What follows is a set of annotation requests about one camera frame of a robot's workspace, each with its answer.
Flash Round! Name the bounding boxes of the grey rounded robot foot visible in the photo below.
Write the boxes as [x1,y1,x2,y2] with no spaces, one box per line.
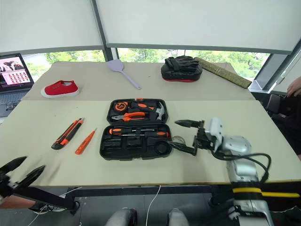
[166,208,190,226]
[104,207,138,226]

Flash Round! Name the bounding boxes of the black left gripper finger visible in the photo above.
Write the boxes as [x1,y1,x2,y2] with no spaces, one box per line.
[17,165,46,188]
[0,156,28,177]

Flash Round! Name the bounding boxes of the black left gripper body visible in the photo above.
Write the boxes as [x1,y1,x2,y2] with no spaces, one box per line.
[0,175,22,199]

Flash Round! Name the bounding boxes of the black table frame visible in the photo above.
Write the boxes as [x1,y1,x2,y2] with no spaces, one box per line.
[14,179,301,215]

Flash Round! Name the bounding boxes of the red slip-on shoe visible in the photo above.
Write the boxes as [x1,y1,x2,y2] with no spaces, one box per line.
[40,80,80,99]

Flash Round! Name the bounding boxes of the person in black clothes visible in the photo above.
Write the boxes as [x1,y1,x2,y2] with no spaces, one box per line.
[270,94,301,161]

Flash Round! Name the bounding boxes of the white cable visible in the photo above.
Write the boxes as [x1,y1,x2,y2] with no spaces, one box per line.
[27,186,82,226]
[145,185,162,226]

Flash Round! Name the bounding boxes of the silver claw hammer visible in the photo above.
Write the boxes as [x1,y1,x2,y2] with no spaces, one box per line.
[153,101,167,121]

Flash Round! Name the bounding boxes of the orange black utility knife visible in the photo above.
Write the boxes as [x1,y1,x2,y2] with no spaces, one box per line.
[51,117,85,151]

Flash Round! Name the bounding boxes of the lilac plastic spatula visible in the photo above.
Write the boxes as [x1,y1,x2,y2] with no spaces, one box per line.
[107,59,142,90]

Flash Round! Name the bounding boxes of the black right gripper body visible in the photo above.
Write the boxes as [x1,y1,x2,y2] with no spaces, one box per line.
[193,120,214,151]

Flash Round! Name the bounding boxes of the eyeglasses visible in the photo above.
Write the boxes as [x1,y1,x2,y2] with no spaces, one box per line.
[5,102,19,112]

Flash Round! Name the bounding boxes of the bystander hand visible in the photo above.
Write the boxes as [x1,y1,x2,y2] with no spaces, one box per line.
[286,76,301,97]

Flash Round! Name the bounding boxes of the rolled bamboo mat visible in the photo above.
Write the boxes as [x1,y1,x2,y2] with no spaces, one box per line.
[195,56,253,89]

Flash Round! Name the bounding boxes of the white roller blind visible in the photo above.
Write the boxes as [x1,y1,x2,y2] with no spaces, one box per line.
[0,0,105,55]
[95,0,301,55]

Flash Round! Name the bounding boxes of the dark chair back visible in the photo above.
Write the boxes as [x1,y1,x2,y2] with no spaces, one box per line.
[266,93,286,116]

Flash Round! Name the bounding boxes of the orange handled pliers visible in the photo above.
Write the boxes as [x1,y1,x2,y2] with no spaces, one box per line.
[111,112,147,123]

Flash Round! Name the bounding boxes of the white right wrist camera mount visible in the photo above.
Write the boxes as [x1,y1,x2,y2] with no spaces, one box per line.
[205,117,224,152]

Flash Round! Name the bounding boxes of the grey window pillar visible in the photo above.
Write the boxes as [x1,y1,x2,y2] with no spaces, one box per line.
[90,0,121,63]

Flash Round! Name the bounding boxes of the short orange black screwdriver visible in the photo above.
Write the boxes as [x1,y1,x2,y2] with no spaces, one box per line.
[121,131,170,139]

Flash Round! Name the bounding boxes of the orange black tape measure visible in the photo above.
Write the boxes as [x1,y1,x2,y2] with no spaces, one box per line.
[113,101,129,113]

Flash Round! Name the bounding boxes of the open laptop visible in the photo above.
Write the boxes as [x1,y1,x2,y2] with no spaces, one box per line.
[0,53,35,118]

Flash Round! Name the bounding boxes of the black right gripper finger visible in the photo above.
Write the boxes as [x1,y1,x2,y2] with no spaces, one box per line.
[167,141,198,156]
[174,120,205,129]

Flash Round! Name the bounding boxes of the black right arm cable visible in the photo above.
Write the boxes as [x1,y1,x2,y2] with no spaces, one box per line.
[211,150,271,183]

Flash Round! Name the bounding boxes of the long orange black screwdriver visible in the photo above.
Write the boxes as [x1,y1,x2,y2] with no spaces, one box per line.
[108,128,156,136]

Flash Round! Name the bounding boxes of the black gloves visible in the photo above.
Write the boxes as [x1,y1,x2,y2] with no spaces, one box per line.
[164,55,200,71]

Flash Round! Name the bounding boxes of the black plastic tool case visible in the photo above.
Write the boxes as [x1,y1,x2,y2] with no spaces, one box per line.
[99,97,174,161]

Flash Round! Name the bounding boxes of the black red boxing pad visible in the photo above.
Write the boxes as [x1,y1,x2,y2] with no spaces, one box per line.
[160,61,204,83]

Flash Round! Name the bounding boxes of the orange voltage tester screwdriver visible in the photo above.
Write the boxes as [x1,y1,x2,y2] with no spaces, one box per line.
[74,128,98,155]

